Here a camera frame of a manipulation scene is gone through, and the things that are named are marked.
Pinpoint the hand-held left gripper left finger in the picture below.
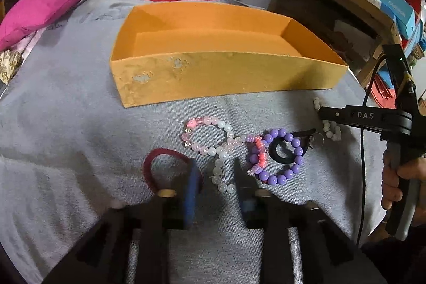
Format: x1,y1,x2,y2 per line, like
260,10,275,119
43,165,203,284

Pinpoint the black cable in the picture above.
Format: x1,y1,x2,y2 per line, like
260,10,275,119
355,56,388,246

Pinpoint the orange cardboard box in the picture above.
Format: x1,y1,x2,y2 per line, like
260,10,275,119
109,3,349,109

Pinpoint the grey blanket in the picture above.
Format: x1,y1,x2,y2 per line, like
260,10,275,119
0,0,400,284

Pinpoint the blue cardboard box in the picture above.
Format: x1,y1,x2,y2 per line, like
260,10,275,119
354,0,417,39

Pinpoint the patterned beige cloth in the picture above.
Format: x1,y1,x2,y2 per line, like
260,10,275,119
0,49,24,85

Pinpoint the person's right hand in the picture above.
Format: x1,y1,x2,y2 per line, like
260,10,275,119
381,150,426,212

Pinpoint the dark ring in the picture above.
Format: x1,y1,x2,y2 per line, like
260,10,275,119
268,137,297,165

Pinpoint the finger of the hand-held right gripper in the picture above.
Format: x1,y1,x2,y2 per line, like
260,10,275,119
319,105,384,132

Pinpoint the dark red hair tie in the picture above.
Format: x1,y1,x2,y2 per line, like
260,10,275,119
142,147,204,195

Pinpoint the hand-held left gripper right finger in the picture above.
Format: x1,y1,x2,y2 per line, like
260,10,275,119
233,158,387,284

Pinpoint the magenta pillow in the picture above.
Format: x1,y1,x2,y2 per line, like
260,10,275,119
0,0,109,52

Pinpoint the clear purple pink bead bracelet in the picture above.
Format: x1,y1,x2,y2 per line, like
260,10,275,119
211,134,269,195

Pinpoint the white bead bracelet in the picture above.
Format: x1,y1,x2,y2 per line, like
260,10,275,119
313,97,343,141

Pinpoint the pale pink sheet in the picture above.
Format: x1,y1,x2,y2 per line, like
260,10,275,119
13,27,48,56

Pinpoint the black hair tie with charm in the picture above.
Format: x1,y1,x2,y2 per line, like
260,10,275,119
289,129,326,150

